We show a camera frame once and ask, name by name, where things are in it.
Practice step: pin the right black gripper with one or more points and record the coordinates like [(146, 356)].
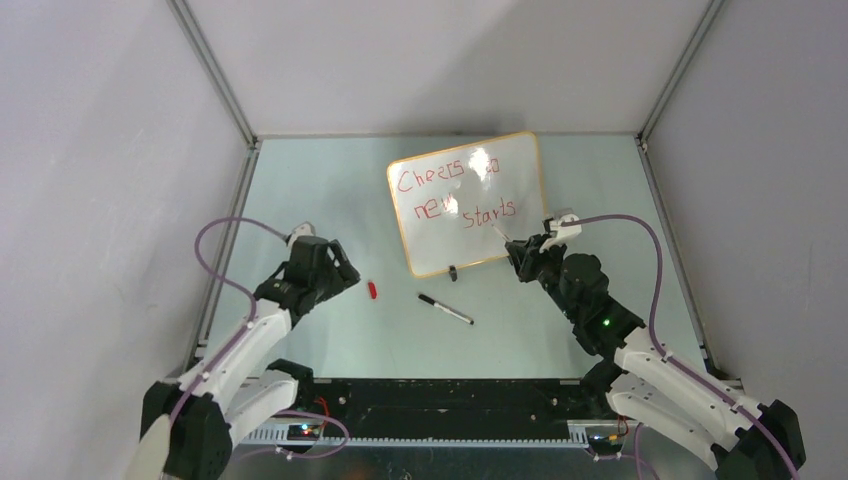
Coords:
[(525, 253)]

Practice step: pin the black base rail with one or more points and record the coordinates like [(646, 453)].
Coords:
[(454, 409)]

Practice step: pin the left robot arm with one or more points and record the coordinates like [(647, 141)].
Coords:
[(190, 428)]

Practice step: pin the red marker pen body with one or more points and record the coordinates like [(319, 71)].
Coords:
[(501, 233)]

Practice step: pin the black capped marker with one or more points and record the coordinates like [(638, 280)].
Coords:
[(446, 309)]

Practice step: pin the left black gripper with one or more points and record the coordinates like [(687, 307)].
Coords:
[(344, 269)]

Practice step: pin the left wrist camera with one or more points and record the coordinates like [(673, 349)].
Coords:
[(303, 229)]

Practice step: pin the yellow-framed whiteboard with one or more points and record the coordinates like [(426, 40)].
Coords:
[(446, 201)]

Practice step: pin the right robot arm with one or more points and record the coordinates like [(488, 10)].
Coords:
[(734, 435)]

